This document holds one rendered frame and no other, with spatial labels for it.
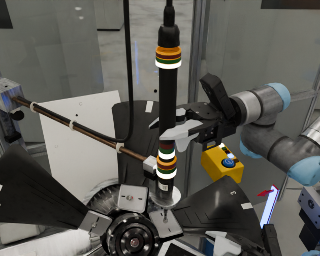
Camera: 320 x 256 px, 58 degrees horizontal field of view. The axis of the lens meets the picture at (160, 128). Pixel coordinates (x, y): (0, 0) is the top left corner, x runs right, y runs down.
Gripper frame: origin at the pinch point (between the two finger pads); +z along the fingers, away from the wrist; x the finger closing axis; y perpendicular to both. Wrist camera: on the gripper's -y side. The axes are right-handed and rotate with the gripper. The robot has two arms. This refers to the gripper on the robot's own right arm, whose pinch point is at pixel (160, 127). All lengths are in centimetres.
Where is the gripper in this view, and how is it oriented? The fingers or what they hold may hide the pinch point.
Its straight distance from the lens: 56.5
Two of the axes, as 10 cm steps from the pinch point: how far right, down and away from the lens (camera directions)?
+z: -8.6, 2.8, -4.2
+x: -5.1, -4.9, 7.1
